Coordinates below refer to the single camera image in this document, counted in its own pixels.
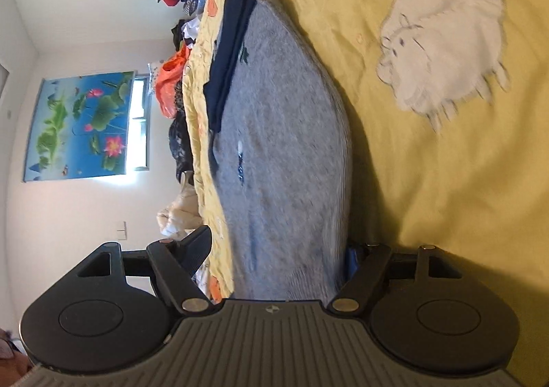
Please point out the black and white cloth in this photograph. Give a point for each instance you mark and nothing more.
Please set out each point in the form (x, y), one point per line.
(186, 33)

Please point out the dark patterned cloth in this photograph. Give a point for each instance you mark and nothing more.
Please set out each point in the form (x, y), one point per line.
(180, 147)

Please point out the person's head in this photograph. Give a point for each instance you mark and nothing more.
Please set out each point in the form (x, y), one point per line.
(13, 359)

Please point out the cream cloth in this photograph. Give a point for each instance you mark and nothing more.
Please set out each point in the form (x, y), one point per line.
(180, 215)

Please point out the lotus flower window blind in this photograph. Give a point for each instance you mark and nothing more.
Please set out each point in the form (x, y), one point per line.
(81, 125)

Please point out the window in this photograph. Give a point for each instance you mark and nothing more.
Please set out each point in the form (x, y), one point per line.
(138, 99)

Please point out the white wall switch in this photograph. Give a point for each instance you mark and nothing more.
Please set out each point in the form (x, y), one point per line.
(122, 230)

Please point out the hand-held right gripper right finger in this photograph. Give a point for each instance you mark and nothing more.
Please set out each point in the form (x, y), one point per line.
(352, 261)

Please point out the yellow printed quilt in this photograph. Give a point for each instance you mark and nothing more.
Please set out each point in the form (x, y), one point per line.
(429, 181)

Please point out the orange plastic bag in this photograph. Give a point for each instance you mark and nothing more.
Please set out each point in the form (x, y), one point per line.
(169, 78)

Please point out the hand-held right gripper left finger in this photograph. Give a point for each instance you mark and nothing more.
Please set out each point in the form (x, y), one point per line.
(199, 247)

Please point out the grey sweater with navy sleeves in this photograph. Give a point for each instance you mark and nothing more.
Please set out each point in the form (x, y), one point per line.
(278, 134)

